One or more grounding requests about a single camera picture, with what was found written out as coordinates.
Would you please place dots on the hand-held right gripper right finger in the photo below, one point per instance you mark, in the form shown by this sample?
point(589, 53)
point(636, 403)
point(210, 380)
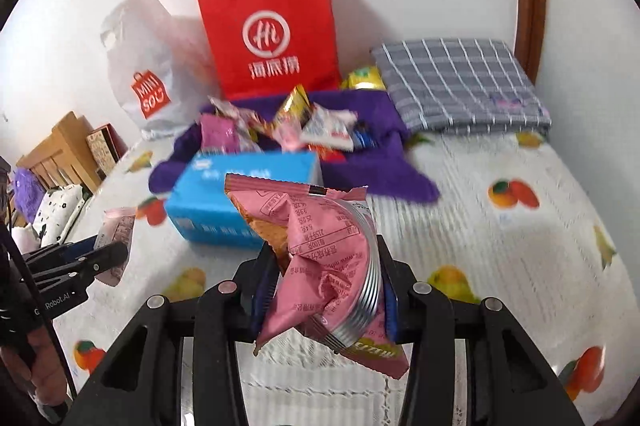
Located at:
point(391, 316)

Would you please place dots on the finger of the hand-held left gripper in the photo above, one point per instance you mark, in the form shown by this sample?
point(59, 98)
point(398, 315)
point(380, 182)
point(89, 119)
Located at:
point(80, 246)
point(107, 258)

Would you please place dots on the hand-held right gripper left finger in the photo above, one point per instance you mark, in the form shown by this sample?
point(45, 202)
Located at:
point(262, 301)

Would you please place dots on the small pale pink snack packet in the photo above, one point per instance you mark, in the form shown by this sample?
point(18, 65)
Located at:
point(117, 226)

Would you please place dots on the large pink snack packet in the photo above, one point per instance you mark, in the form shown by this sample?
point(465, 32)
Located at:
point(320, 266)

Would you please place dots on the magenta snack packet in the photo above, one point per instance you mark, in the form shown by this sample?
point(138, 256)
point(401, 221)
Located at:
point(220, 136)

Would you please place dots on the blue snack packet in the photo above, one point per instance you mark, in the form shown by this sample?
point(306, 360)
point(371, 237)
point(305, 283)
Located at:
point(364, 138)

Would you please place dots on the white and red snack packet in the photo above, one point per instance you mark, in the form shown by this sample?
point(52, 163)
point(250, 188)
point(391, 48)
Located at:
point(327, 126)

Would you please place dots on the pink printed snack packet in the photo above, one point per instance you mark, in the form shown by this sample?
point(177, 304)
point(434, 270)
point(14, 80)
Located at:
point(230, 108)

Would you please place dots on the gold snack packet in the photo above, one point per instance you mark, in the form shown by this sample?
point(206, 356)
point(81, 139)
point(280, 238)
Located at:
point(295, 106)

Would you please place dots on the person's left hand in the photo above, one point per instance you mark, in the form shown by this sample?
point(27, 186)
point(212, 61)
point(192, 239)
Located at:
point(47, 371)

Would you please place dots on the white spotted plush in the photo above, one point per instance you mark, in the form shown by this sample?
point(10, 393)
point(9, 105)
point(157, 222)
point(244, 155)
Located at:
point(55, 206)

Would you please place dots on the purple plush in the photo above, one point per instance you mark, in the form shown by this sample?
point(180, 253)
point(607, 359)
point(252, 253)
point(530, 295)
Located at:
point(27, 191)

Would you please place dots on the patterned box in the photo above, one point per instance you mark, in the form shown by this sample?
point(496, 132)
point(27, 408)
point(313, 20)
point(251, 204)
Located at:
point(102, 151)

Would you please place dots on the blue tissue pack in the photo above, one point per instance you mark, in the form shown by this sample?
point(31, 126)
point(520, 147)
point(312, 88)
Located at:
point(215, 206)

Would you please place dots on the fruit print tablecloth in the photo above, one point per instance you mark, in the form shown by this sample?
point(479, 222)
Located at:
point(500, 256)

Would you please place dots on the purple towel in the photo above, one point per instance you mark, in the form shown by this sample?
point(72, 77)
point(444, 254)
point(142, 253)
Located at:
point(395, 176)

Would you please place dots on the white plastic bag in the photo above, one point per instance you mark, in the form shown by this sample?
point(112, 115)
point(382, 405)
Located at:
point(140, 56)

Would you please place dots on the yellow green snack packet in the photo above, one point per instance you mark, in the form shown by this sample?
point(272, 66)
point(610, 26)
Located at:
point(362, 78)

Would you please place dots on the grey checkered folded cloth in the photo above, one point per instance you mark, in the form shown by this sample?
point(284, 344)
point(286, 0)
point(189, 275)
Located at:
point(450, 81)

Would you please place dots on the red paper bag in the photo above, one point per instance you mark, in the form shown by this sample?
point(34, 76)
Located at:
point(270, 6)

